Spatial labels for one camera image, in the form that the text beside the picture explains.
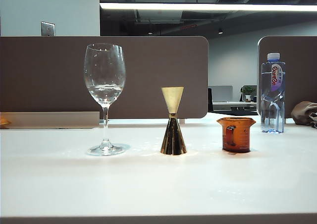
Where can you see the small amber measuring cup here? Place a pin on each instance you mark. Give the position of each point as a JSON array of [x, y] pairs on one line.
[[239, 137]]

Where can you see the white background desk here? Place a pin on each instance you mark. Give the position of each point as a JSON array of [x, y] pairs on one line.
[[232, 103]]

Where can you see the clear wine glass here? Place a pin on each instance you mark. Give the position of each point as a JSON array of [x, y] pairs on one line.
[[105, 95]]

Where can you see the clear plastic water bottle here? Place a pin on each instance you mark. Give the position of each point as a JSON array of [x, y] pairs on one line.
[[273, 85]]

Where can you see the brown desk divider white-edged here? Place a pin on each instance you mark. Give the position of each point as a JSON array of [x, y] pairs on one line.
[[302, 72]]

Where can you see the wide brown desk divider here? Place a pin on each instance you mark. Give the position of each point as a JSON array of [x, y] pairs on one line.
[[49, 72]]

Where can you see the beige crumpled cloth bag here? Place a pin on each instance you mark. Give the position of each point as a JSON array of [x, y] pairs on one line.
[[303, 112]]

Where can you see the white divider foot bracket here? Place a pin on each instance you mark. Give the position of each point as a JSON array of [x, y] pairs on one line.
[[182, 121]]

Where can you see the small potted green plant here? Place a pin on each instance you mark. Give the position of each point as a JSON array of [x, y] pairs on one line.
[[248, 91]]

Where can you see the long ceiling strip light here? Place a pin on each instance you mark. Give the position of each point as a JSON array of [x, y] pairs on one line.
[[198, 6]]

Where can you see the gold double jigger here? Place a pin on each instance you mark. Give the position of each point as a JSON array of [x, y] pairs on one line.
[[173, 142]]

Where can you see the metal wall switch plate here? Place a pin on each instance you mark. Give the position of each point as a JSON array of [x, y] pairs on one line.
[[48, 28]]

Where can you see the grey background desk screen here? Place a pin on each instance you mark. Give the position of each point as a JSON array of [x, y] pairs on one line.
[[223, 93]]

